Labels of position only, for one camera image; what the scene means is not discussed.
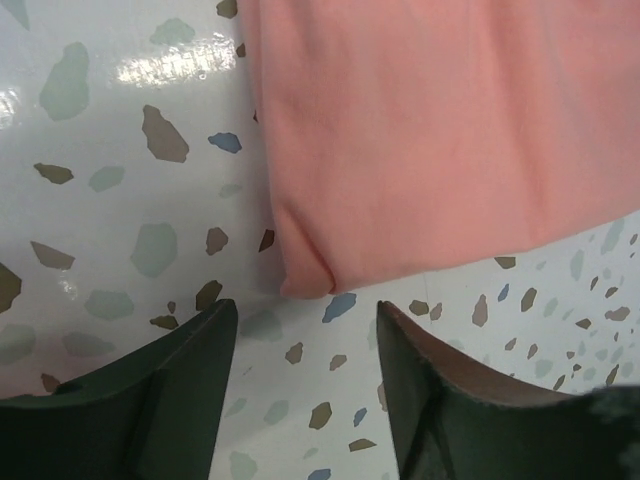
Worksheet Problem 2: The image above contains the pink t shirt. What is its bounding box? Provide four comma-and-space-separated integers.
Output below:
238, 1, 639, 299

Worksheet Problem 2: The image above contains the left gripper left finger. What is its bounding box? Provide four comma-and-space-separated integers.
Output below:
1, 299, 238, 479

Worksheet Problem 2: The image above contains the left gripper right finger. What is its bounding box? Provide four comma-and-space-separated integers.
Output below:
376, 301, 639, 480

